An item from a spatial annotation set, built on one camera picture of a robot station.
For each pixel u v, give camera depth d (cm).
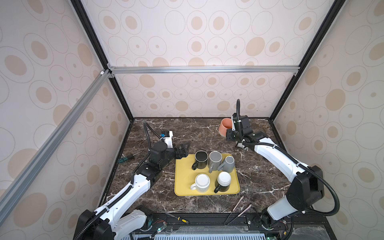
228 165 87
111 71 90
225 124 85
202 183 80
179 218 74
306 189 43
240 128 63
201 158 87
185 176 91
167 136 67
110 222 40
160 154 58
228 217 74
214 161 84
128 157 96
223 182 78
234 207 78
